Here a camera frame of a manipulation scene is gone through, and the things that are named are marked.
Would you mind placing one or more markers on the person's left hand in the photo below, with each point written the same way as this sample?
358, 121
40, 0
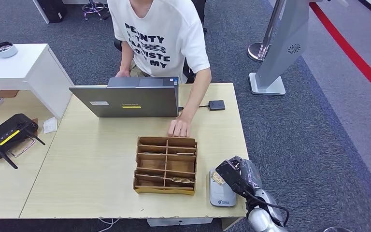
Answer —
179, 128

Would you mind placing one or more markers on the person's right hand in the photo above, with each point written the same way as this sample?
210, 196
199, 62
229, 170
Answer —
122, 74

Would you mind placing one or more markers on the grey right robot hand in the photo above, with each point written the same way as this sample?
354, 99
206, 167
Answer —
243, 176

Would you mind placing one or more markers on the wooden card organizer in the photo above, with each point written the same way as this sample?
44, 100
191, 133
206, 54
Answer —
155, 165

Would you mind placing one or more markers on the person's left forearm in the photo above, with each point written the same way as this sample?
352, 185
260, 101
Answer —
198, 93

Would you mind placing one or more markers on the person's right forearm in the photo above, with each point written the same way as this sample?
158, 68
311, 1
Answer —
126, 57

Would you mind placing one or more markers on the person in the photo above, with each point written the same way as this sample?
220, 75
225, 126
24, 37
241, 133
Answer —
160, 35

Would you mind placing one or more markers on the grey laptop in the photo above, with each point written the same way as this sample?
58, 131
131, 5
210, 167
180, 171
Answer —
131, 97

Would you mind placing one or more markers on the black USB hub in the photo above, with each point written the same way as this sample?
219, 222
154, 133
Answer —
217, 105

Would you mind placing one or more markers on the black office chair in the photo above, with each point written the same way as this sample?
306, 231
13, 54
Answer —
188, 75

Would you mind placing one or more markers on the chrome stool base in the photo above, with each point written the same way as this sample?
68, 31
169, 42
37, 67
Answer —
93, 7

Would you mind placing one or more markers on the white paper slip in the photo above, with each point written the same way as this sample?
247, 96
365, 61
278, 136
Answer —
50, 125

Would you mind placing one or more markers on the black cabinet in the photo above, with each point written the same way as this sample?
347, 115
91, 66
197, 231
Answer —
52, 9

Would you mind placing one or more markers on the white desk riser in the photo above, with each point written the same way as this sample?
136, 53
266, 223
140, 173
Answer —
22, 69

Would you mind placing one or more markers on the white background desk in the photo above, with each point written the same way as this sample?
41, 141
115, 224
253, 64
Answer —
42, 12

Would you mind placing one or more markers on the round grey base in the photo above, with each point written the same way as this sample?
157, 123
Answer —
337, 229

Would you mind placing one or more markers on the brown cardboard piece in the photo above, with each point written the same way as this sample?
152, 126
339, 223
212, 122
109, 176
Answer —
7, 93

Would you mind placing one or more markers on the round white dish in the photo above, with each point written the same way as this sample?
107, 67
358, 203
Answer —
5, 50

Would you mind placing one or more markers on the black router with yellow stripe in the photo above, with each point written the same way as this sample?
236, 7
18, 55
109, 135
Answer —
6, 136

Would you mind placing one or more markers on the grey kiosk stand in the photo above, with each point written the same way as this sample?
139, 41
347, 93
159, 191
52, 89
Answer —
288, 41

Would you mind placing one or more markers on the white under-desk bracket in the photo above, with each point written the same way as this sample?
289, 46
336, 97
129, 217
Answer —
179, 221

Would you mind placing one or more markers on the chrome stanchion post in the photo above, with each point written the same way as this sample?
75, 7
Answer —
259, 51

